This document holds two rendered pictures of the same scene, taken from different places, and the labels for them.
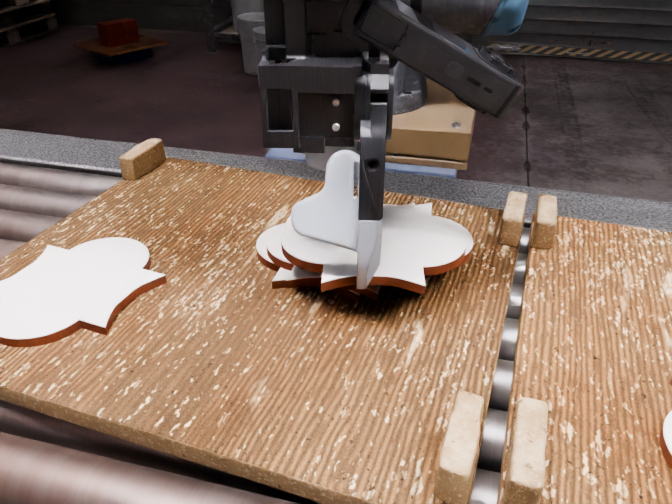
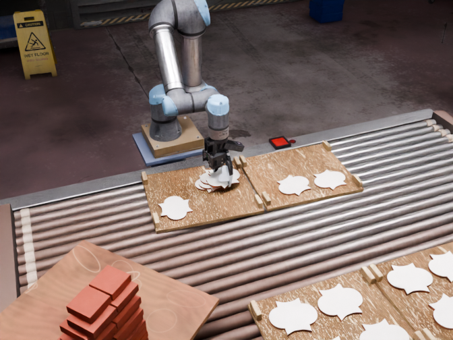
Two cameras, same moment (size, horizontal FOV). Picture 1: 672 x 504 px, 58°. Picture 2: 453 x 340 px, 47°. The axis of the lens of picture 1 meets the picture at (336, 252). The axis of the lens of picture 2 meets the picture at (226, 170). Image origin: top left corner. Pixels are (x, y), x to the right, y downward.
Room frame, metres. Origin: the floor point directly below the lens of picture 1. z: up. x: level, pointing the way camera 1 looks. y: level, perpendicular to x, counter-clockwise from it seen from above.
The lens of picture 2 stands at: (-0.94, 0.93, 2.18)
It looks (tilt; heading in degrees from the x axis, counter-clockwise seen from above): 35 degrees down; 324
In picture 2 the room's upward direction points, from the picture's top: straight up
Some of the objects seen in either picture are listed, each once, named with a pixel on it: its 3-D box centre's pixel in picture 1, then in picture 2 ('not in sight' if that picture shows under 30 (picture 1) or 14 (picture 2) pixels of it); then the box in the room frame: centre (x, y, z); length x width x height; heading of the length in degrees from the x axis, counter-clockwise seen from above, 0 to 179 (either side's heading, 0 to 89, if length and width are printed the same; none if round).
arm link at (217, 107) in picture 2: not in sight; (218, 111); (0.39, -0.01, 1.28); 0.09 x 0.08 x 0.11; 159
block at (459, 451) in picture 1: (461, 444); (258, 201); (0.22, -0.07, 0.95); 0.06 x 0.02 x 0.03; 160
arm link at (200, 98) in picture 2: not in sight; (206, 100); (0.49, -0.03, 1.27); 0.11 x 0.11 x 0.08; 69
